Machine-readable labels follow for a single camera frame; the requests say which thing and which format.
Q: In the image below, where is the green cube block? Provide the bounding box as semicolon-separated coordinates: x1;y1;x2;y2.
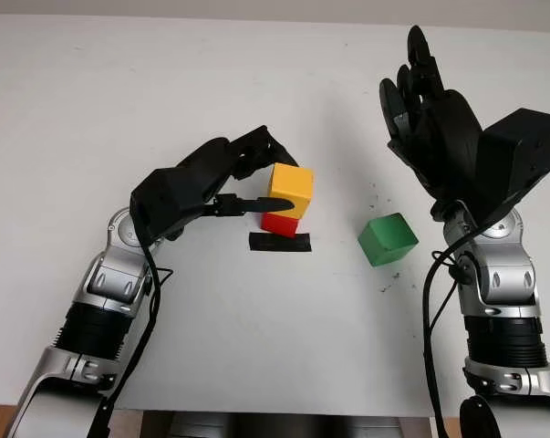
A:
357;212;419;268

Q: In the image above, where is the black tape strip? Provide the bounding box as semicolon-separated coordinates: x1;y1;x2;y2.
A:
247;231;313;254

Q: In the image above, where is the red cube block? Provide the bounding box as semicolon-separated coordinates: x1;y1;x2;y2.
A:
261;210;300;239

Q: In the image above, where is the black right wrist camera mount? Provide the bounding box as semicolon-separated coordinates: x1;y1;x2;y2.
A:
476;108;550;225

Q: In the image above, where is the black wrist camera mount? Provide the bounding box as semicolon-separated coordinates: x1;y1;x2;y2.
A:
130;167;198;245
476;108;550;225

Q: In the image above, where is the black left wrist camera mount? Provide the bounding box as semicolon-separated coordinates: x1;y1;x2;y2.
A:
130;167;198;245

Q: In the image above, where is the yellow cube block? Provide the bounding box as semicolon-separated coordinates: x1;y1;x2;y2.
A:
267;162;315;220

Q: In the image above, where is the dark robot torso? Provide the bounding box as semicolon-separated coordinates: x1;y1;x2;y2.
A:
140;410;433;438

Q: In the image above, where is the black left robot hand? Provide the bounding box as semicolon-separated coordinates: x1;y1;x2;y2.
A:
178;125;301;232

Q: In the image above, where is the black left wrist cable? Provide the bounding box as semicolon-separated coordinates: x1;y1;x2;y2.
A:
88;195;175;438

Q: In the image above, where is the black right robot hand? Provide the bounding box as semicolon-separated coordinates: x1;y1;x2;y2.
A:
379;25;483;223

